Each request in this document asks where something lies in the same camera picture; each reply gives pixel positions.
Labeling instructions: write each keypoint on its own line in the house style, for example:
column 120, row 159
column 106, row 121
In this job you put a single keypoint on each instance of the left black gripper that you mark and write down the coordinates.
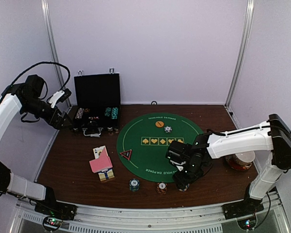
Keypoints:
column 56, row 124

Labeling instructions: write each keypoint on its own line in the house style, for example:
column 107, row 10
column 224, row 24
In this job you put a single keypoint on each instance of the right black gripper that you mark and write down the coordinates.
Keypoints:
column 181, row 182

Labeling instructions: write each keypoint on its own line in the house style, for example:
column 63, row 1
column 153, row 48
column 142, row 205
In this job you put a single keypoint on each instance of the blue pink chip stack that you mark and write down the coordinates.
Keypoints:
column 184, row 189

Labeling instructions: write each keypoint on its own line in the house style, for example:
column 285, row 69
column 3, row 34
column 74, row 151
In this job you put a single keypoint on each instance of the blue pink chips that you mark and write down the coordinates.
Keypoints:
column 79, row 113
column 168, row 129

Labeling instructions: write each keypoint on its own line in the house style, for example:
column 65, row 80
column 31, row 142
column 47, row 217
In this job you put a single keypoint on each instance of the red black chip stack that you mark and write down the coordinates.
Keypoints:
column 161, row 188

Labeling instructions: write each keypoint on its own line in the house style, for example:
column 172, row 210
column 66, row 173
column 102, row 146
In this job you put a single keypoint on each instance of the orange round button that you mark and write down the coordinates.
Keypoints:
column 159, row 124

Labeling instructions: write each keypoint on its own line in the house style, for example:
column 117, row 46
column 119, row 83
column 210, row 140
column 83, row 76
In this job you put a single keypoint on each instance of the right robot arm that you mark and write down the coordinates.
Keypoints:
column 272, row 135

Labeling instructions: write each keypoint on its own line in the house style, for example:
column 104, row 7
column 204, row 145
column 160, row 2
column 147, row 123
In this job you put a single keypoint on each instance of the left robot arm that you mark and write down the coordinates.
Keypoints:
column 23, row 98

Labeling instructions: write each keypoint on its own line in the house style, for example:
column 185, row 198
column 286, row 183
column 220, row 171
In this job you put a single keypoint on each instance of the white patterned teacup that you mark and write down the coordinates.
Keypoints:
column 244, row 159

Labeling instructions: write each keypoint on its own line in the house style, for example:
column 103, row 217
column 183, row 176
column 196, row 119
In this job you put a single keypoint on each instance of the blue pink chips in case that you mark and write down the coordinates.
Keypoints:
column 79, row 113

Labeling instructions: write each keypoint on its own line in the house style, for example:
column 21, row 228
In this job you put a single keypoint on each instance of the round green poker mat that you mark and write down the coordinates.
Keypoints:
column 149, row 144

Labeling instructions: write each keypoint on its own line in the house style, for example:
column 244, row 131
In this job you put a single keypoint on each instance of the black poker chip case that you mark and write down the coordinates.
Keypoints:
column 94, row 93

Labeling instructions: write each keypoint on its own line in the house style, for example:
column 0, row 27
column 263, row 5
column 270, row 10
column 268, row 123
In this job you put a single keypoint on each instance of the blue green chip stack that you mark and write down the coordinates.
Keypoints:
column 134, row 185

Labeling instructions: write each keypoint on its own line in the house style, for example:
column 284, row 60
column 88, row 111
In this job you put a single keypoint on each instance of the black red triangular button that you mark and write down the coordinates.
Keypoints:
column 126, row 154

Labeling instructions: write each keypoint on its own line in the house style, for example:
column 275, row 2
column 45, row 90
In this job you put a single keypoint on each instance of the ace of spades card pack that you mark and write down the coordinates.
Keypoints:
column 98, row 151

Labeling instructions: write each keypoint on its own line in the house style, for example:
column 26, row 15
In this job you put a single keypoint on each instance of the teal chips in case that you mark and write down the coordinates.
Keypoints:
column 111, row 112

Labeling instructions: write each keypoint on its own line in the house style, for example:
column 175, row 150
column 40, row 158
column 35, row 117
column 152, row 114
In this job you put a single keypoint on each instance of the blue yellow card box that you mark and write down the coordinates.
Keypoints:
column 106, row 174

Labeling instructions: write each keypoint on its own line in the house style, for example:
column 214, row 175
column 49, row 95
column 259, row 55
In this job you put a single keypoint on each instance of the pink backed card deck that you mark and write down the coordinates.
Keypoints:
column 100, row 164

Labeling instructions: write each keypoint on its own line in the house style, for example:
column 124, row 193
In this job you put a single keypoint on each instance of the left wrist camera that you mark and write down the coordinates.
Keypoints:
column 59, row 96

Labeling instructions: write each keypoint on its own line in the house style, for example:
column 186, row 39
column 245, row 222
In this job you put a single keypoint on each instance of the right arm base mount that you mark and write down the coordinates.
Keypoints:
column 242, row 208

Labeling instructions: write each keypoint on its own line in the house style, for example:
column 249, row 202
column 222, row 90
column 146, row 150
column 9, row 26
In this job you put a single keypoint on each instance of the aluminium front rail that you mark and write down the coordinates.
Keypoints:
column 200, row 219

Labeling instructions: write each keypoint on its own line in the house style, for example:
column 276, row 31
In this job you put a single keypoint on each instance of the left aluminium frame post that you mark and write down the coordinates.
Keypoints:
column 51, row 40

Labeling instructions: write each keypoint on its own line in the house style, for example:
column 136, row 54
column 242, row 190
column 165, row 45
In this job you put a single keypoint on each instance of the aluminium frame post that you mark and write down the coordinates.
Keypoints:
column 247, row 27
column 51, row 40

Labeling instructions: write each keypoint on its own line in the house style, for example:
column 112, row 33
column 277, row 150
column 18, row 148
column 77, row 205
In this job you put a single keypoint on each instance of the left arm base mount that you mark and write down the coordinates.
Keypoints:
column 56, row 209

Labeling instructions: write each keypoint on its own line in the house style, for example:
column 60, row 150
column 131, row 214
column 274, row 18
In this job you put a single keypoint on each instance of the right aluminium frame post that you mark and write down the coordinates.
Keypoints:
column 247, row 27

